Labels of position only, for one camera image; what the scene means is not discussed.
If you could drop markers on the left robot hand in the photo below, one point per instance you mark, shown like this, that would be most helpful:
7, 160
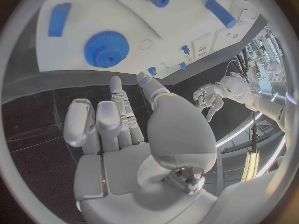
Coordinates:
206, 99

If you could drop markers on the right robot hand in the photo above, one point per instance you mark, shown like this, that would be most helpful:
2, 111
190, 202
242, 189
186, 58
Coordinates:
177, 127

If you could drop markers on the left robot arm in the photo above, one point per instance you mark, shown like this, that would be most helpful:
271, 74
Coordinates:
252, 95

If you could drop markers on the white task board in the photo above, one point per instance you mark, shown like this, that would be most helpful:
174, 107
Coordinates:
130, 22

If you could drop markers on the glowing light bar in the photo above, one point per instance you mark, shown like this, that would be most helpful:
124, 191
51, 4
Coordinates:
251, 164

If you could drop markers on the long blue cylinder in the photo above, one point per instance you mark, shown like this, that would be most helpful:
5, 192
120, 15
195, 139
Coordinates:
220, 13

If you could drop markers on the blue gear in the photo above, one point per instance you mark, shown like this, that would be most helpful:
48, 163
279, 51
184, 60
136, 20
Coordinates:
106, 49

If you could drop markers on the blue rectangular block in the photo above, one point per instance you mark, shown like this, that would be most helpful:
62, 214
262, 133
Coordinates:
58, 20

